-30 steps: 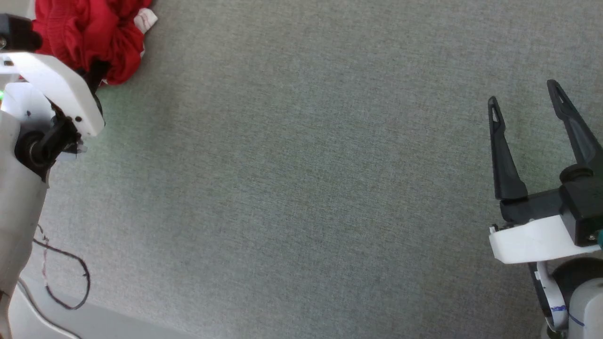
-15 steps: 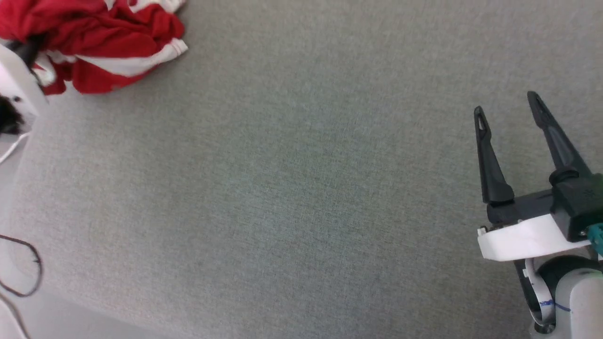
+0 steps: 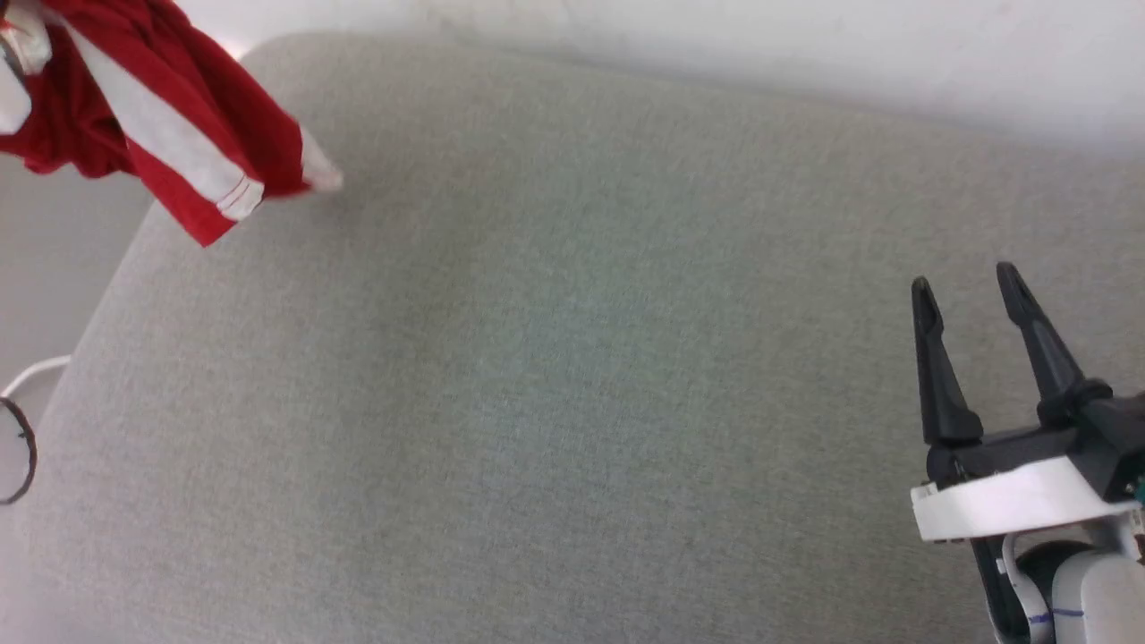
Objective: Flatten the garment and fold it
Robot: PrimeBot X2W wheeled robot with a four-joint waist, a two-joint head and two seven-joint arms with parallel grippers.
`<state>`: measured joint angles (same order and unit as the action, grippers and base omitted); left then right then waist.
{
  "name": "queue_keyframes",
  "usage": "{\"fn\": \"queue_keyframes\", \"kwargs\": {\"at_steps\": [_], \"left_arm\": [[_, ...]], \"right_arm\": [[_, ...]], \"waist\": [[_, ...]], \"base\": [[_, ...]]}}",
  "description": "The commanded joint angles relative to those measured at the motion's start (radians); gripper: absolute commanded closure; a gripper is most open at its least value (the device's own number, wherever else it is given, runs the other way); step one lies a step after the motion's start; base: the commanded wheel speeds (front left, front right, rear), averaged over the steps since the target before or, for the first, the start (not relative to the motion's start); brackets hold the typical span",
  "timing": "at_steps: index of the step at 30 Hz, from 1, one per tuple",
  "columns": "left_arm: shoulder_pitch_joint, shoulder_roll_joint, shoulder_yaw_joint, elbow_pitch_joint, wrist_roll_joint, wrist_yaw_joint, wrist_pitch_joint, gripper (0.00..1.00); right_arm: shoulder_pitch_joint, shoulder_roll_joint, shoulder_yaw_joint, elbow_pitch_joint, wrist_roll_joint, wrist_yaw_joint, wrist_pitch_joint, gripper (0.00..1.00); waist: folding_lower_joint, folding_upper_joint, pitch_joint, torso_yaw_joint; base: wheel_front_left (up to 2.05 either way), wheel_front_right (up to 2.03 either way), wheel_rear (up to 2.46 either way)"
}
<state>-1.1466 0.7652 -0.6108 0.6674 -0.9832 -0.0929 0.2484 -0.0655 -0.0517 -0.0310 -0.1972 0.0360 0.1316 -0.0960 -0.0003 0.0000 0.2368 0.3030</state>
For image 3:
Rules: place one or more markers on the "grey fabric sofa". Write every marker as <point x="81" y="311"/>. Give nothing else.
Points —
<point x="572" y="376"/>

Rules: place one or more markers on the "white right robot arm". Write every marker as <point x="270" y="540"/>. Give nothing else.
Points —
<point x="1091" y="590"/>

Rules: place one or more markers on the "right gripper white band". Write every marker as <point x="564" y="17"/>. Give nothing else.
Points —
<point x="1011" y="496"/>

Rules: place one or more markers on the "red garment with white stripes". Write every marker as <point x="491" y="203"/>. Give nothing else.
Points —
<point x="170" y="107"/>

